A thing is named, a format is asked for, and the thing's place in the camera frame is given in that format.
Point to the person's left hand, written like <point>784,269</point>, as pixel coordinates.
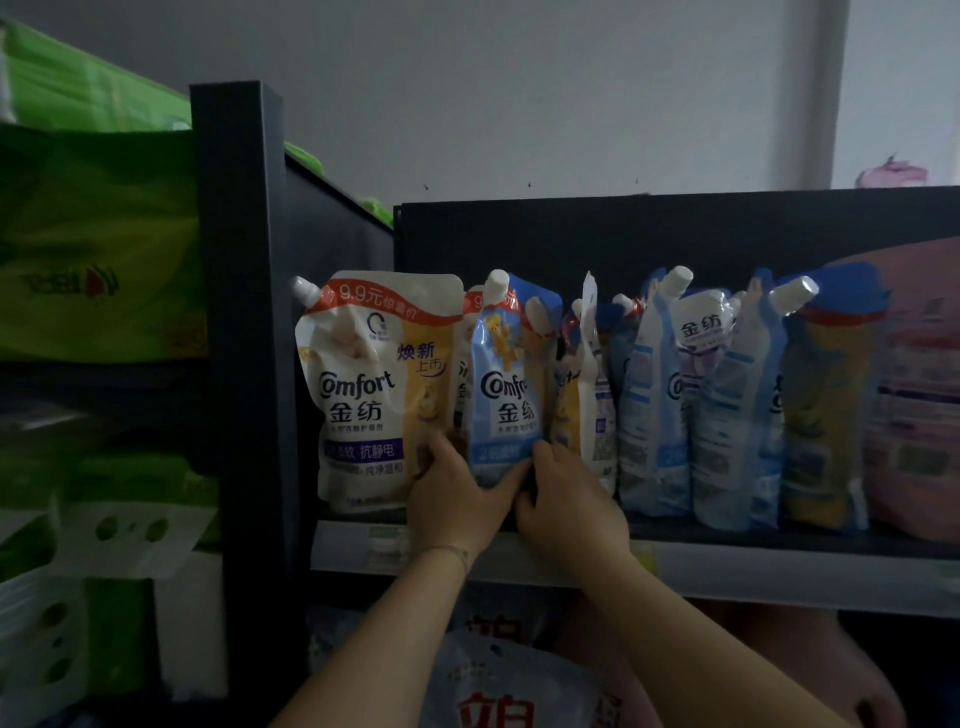
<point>450,510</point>

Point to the person's right hand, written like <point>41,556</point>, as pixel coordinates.
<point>577,517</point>

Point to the dark metal shelf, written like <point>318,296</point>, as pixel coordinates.
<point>600,232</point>

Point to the person's right forearm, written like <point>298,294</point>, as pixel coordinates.
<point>690,660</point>

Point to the person's left forearm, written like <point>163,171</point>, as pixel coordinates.
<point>375,652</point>

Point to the white refill pouch red lettering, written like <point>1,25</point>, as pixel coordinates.
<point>502,611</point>
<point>337,634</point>
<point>517,690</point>

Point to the flat green pack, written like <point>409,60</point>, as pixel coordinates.
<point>377,211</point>
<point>304,159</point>

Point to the green toilet paper pack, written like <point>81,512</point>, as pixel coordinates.
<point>22,525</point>
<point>135,525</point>

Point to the white toilet paper packs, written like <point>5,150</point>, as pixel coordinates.
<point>45,652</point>

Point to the large green tissue pack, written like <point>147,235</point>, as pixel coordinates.
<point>97,247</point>

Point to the pink bagged item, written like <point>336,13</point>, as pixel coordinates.
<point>892,174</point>

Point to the green and white tissue pack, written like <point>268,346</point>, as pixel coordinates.
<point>90,90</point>

